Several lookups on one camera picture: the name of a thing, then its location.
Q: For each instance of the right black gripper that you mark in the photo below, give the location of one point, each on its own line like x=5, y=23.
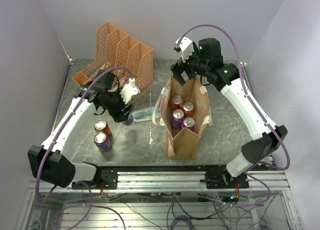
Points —
x=179, y=67

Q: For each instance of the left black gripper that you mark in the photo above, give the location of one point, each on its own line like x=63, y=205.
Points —
x=118, y=115

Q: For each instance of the purple fanta can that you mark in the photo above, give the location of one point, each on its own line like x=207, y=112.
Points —
x=188, y=123
x=129, y=121
x=177, y=118
x=102, y=142

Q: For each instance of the red cola can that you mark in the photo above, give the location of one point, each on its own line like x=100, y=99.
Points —
x=188, y=109
x=176, y=102
x=102, y=126

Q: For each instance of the burlap canvas tote bag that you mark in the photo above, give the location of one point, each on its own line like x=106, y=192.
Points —
x=182, y=144

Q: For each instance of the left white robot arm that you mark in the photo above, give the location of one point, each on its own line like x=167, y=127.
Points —
x=51, y=162

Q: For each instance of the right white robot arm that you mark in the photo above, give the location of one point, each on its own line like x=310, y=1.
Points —
x=205, y=59

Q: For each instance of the blue correction tape package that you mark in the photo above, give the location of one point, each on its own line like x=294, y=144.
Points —
x=143, y=115

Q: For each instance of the orange plastic file organizer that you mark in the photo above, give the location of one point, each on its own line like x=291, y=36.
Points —
x=117, y=48

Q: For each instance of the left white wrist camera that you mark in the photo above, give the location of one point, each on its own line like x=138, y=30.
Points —
x=129, y=90

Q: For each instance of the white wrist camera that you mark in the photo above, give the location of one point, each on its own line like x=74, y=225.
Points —
x=129, y=90
x=185, y=46

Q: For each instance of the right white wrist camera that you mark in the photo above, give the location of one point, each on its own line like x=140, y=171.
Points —
x=185, y=46

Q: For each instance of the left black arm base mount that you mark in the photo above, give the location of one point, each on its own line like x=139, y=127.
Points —
x=102, y=177

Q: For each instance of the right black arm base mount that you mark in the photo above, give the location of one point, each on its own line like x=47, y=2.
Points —
x=222, y=180

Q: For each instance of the aluminium frame rail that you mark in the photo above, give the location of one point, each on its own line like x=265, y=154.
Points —
x=140, y=182

